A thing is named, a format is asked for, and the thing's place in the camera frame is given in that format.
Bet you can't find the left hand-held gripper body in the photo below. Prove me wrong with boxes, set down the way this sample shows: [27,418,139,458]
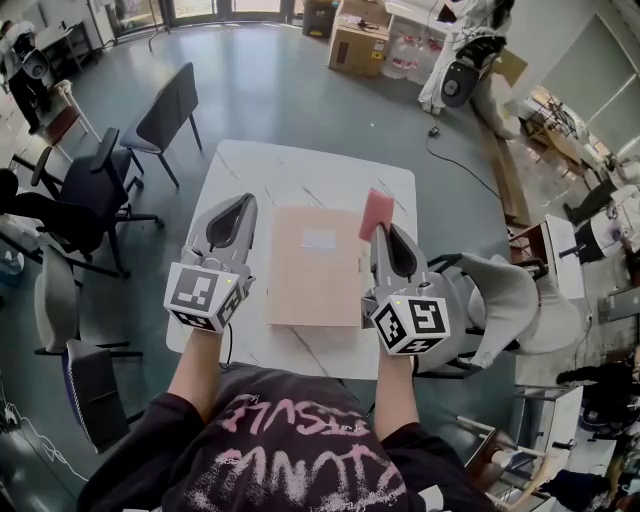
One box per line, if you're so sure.
[163,244,259,334]

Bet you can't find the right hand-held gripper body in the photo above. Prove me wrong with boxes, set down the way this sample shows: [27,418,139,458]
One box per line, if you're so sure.
[360,279,451,357]

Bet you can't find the pink sponge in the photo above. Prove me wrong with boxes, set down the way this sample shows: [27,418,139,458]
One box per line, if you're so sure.
[358,188,396,242]

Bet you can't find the beige folder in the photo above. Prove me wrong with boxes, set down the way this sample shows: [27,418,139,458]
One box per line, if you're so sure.
[265,204,369,329]

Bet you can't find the person's left forearm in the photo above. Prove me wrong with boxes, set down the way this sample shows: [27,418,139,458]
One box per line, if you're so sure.
[167,327,231,426]

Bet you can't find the person's right forearm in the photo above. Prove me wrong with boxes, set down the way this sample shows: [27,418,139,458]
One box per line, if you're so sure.
[373,349,421,444]

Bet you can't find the grey upholstered armchair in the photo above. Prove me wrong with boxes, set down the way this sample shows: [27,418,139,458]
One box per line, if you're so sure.
[414,252,542,379]

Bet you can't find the black office chair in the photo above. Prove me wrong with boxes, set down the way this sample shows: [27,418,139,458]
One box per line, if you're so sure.
[0,127,166,279]

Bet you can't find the wooden plank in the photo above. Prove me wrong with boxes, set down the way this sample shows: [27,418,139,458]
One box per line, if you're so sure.
[474,117,531,226]

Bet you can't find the grey fabric chair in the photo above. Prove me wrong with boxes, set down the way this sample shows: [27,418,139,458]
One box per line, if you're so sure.
[119,61,204,189]

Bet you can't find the light grey shell chair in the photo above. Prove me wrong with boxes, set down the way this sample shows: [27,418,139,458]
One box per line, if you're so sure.
[517,277,586,357]

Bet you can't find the dark chair with checkered edge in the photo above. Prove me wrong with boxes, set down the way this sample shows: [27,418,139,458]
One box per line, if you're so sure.
[64,339,146,454]

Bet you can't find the white top wooden table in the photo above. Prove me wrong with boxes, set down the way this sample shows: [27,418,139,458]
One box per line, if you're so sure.
[507,213,586,301]

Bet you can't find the brown wooden stool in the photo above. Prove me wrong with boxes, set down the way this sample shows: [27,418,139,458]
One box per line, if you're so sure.
[464,427,521,494]

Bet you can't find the brown seat white chair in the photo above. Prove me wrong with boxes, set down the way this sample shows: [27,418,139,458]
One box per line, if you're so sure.
[44,82,101,151]

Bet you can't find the white robot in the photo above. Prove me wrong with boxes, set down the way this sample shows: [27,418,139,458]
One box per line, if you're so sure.
[417,0,516,114]

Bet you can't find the person's black printed shirt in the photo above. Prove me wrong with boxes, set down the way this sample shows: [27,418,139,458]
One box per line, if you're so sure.
[77,362,496,512]

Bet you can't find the clear water jug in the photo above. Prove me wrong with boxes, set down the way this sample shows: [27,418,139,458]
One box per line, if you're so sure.
[379,37,419,81]
[409,37,446,84]

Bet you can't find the large cardboard box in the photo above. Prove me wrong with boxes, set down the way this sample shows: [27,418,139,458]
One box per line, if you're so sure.
[327,13,391,79]

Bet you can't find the black bin yellow lid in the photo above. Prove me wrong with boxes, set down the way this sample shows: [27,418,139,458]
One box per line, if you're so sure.
[302,0,339,37]

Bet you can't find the small cardboard box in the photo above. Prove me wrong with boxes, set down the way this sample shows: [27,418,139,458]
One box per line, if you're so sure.
[337,0,389,19]

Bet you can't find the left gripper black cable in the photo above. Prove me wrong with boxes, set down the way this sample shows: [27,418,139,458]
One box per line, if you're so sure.
[219,322,236,369]

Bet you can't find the black floor cable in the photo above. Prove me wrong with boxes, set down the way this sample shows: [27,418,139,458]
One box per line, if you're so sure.
[424,124,506,201]

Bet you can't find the white metal frame table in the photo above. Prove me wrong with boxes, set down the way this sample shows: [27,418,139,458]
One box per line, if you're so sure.
[514,384,586,454]

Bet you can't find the white floor cable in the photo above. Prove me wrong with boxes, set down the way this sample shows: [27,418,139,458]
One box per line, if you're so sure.
[0,399,89,481]

